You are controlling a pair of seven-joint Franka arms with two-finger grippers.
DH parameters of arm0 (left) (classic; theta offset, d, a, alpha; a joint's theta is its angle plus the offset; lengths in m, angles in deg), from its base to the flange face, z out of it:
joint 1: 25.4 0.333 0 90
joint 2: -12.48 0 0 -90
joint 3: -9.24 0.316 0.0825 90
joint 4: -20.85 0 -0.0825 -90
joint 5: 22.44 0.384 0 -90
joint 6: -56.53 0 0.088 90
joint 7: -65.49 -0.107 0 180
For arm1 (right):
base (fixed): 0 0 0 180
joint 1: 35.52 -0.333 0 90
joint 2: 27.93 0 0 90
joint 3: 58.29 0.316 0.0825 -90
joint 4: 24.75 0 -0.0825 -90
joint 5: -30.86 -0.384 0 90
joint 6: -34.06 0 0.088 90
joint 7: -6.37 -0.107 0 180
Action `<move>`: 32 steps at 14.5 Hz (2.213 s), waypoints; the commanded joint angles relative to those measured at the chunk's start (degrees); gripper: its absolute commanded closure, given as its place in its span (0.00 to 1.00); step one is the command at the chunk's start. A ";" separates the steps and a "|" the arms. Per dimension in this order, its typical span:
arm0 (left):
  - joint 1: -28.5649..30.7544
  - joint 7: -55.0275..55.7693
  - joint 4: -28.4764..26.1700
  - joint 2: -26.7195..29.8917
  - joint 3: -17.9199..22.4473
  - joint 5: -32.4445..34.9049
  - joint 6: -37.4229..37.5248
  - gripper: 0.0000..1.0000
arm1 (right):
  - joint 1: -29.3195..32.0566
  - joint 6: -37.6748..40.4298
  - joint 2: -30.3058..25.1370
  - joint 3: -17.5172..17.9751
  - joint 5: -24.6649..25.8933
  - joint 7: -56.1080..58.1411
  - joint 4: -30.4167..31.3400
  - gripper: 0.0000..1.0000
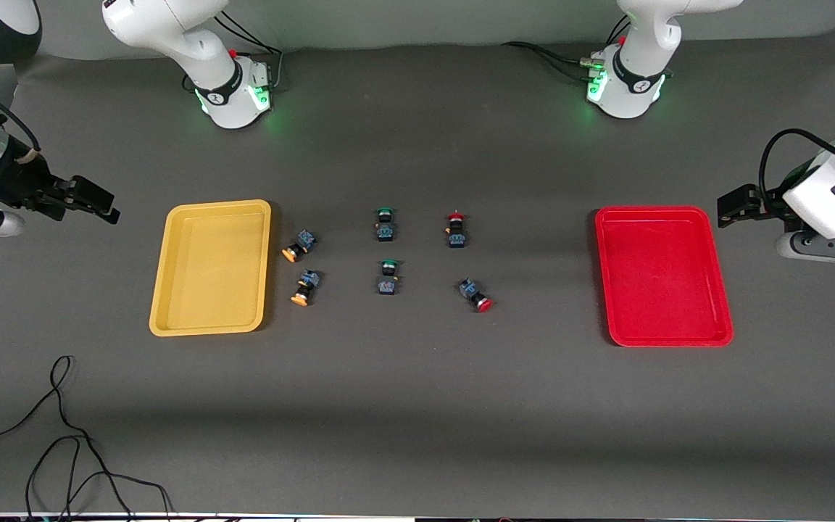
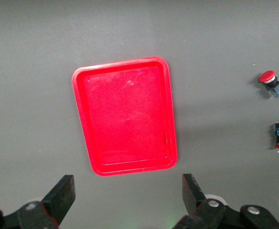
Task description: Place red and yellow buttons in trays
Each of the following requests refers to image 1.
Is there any yellow push button switch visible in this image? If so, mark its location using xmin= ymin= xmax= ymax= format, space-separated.
xmin=281 ymin=229 xmax=319 ymax=263
xmin=290 ymin=269 xmax=323 ymax=307

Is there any red push button switch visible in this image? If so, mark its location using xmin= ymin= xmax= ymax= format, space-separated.
xmin=458 ymin=277 xmax=494 ymax=314
xmin=445 ymin=210 xmax=469 ymax=249

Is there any red plastic tray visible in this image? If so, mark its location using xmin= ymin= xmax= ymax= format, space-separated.
xmin=595 ymin=206 xmax=735 ymax=348

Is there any yellow plastic tray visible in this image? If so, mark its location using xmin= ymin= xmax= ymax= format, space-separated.
xmin=149 ymin=199 xmax=273 ymax=338

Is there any dark grey table cloth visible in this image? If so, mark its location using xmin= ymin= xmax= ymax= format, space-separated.
xmin=0 ymin=29 xmax=835 ymax=517

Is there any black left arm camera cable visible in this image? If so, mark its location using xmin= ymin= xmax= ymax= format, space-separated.
xmin=758 ymin=128 xmax=835 ymax=211

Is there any thin black loose cable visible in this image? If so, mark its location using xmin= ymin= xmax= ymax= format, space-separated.
xmin=0 ymin=355 xmax=174 ymax=522

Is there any black right arm base cable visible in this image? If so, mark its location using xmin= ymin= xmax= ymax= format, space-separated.
xmin=211 ymin=11 xmax=284 ymax=91

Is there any black arm base cable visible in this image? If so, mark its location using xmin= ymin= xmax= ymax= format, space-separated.
xmin=501 ymin=40 xmax=607 ymax=80
xmin=211 ymin=11 xmax=284 ymax=91

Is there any black left arm base cable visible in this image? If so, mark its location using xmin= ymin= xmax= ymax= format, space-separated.
xmin=501 ymin=40 xmax=607 ymax=80

